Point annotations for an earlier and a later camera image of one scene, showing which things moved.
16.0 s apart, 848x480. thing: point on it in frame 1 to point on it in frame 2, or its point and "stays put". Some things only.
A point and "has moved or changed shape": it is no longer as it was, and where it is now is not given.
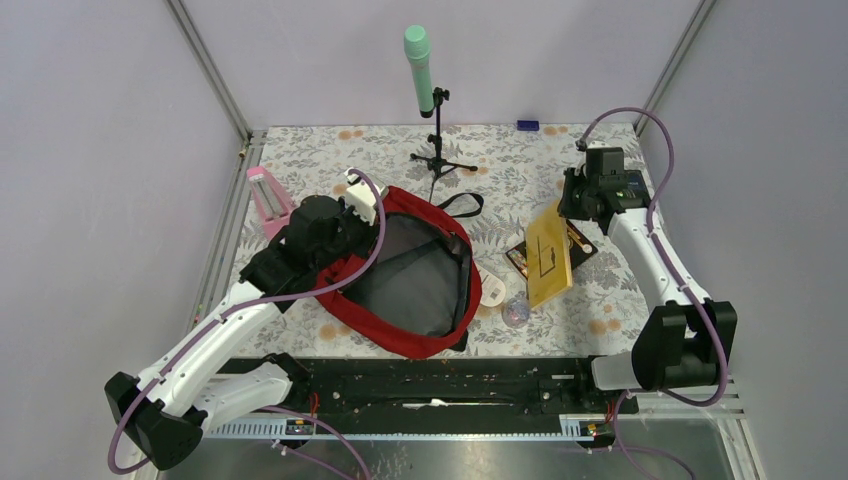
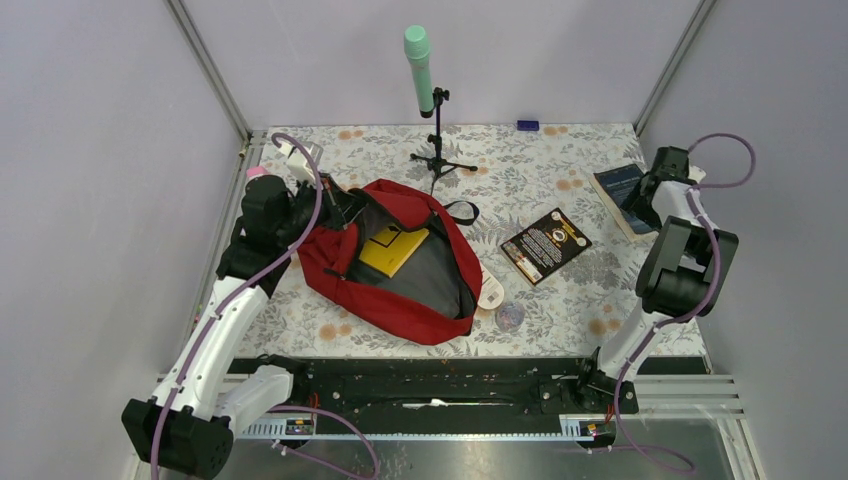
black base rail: (434, 393) stays put
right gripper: (564, 206) to (635, 205)
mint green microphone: (417, 46) stays put
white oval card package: (492, 289) stays put
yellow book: (548, 255) to (387, 250)
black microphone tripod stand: (437, 163) stays put
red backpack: (420, 294) has moved or changed shape
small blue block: (527, 125) stays put
